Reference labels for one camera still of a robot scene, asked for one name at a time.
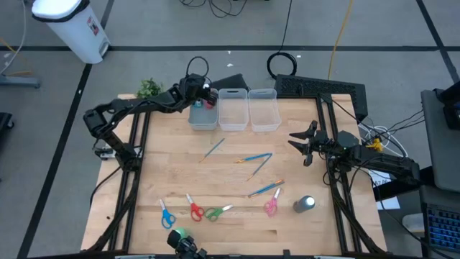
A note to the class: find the green plant in white pot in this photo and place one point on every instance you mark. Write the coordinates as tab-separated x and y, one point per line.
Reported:
149	88

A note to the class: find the black flat panel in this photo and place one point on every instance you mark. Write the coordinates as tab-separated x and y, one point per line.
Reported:
231	82

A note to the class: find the green scissors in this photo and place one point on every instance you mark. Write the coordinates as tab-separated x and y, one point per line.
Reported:
218	211

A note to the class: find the black computer tower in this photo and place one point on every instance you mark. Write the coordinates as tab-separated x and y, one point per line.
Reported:
453	108

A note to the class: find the white pedal trash can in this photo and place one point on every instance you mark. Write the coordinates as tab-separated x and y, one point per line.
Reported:
75	32

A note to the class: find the backlit keyboard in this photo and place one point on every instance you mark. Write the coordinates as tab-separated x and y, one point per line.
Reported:
443	226

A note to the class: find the black device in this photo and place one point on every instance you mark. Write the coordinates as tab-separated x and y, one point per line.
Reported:
187	248

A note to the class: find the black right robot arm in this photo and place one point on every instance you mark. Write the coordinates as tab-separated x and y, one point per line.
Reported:
381	158

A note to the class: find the white paper sheet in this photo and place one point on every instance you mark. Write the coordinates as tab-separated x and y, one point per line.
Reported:
390	203

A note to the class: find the black chair base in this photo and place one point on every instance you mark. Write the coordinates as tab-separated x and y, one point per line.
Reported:
4	122

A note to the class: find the red scissors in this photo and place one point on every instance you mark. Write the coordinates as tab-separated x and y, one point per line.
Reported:
194	208

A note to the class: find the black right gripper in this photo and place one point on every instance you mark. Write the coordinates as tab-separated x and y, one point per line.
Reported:
318	142

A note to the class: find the grey opaque plastic bin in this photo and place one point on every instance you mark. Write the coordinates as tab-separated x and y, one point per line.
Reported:
203	120

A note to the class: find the grey stand foot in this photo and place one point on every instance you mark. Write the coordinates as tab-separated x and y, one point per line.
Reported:
18	81

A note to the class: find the teal paint bottle white cap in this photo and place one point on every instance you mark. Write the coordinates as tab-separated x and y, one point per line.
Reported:
197	104

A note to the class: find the thin wooden paintbrush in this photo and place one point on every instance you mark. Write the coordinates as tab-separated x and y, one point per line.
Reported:
259	167

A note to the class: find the dark grey paint bottle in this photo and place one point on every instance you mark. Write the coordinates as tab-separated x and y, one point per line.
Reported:
302	205

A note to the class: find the black aluminium table frame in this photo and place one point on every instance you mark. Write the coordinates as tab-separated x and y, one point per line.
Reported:
146	126

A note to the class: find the blue paintbrush gold ferrule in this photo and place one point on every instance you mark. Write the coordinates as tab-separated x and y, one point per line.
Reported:
253	158
267	190
273	184
212	150

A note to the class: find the grey round stool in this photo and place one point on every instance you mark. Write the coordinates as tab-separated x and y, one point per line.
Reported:
413	223

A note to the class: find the clear plastic bin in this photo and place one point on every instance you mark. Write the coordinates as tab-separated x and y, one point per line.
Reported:
264	115
233	115

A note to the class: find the green paint bottle white cap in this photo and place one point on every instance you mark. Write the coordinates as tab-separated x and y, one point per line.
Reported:
183	232

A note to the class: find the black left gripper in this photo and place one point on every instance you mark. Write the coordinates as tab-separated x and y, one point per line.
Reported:
194	88

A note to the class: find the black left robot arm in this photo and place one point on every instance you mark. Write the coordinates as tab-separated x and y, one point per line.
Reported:
151	102

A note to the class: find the pink scissors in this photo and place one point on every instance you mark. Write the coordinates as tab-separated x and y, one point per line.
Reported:
274	201

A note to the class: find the black table edge clip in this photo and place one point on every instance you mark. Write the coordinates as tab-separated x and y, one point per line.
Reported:
286	253

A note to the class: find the blue scissors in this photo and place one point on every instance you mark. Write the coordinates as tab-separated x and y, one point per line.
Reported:
164	210

